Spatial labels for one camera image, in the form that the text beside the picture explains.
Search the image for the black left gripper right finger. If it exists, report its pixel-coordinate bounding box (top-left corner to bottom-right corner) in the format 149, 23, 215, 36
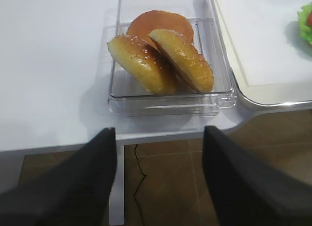
202, 126, 312, 226

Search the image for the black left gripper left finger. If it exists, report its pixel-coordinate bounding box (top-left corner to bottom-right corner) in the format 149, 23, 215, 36
0, 128, 117, 226

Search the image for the green lettuce leaf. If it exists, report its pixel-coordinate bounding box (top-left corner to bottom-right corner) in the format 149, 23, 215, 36
297, 2, 312, 44

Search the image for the white table leg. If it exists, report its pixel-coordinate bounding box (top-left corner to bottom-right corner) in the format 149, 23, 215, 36
108, 142, 125, 226

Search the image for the white serving tray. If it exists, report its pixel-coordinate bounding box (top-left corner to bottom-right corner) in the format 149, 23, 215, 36
214, 0, 312, 111

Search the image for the sesame bun top right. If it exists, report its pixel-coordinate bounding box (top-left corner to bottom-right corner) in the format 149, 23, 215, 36
148, 29, 215, 93

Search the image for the sesame bun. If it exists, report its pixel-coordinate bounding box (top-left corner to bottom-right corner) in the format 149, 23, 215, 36
107, 34, 180, 95
148, 29, 215, 93

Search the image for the sesame bun top left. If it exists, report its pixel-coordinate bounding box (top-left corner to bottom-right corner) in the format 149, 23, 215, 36
107, 34, 180, 95

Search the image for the bun bottom flat side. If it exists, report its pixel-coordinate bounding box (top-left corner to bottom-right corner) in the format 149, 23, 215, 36
127, 10, 194, 49

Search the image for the red tomato slice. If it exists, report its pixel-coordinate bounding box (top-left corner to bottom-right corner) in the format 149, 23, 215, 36
307, 12, 312, 26

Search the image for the black cable on floor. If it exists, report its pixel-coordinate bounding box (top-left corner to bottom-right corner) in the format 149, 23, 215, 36
134, 143, 147, 226

